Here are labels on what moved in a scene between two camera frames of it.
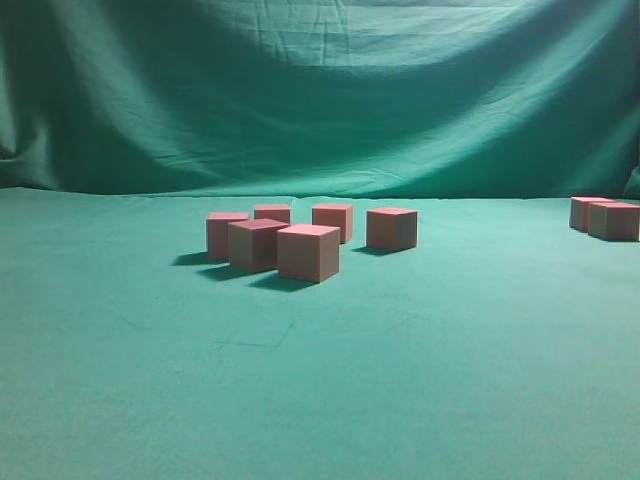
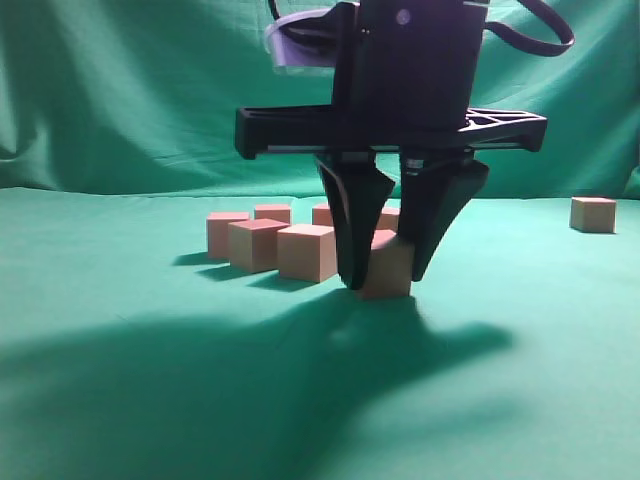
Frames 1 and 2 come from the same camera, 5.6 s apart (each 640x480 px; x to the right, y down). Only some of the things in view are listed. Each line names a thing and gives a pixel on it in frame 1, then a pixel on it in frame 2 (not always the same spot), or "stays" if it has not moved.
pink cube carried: x=217 y=232 stays
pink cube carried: x=253 y=245 stays
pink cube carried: x=274 y=212 stays
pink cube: x=614 y=221 → x=391 y=266
